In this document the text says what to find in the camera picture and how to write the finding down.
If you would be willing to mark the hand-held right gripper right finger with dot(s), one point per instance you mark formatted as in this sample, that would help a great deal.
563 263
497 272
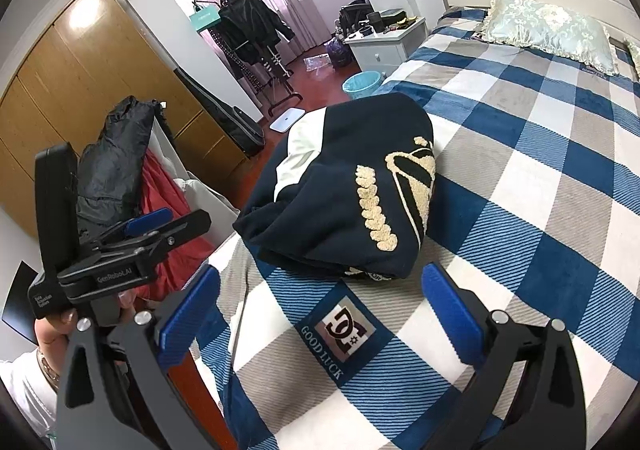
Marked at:
450 315

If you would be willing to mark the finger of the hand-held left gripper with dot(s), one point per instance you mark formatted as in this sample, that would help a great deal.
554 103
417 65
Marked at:
147 221
185 226

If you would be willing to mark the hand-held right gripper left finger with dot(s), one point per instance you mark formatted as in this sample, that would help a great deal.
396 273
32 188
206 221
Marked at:
192 315

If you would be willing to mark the navy and white varsity jacket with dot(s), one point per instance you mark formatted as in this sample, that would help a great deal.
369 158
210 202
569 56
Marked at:
340 165

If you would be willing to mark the person's left forearm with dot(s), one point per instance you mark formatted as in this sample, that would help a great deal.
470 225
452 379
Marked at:
25 395

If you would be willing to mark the clothes rack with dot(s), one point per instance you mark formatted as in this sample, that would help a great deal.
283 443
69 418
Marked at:
287 104

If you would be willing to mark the person's left hand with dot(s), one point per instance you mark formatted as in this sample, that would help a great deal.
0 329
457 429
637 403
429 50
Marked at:
50 335

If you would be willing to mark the red cloth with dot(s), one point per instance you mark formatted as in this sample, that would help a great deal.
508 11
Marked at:
160 210

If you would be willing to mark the black puffer jacket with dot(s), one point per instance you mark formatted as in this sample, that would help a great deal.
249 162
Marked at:
115 160

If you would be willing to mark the black flat board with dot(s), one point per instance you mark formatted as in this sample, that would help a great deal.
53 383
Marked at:
20 300

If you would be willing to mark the black guitar bag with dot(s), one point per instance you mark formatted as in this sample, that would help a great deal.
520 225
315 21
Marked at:
235 125

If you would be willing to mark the blue white checked blanket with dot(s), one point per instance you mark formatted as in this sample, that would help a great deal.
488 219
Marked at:
525 230

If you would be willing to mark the light wooden wardrobe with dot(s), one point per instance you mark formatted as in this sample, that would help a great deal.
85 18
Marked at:
75 80

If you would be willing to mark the white bathroom scale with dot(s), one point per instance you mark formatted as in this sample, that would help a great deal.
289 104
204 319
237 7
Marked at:
287 121

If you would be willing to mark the teal paper bag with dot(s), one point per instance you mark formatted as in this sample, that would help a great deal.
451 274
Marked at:
205 19

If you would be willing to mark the clear plastic wrap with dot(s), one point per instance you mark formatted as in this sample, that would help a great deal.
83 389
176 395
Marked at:
320 66

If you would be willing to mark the blue plastic basket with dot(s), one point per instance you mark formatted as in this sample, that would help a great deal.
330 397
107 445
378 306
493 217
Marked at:
360 85

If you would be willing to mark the purple bag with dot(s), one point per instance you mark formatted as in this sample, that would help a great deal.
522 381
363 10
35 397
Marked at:
337 52

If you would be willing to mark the white nightstand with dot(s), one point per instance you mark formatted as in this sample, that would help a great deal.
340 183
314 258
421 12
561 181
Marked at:
380 52

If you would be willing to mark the pale green satin pillow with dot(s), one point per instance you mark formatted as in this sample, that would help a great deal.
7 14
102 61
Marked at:
635 57
545 25

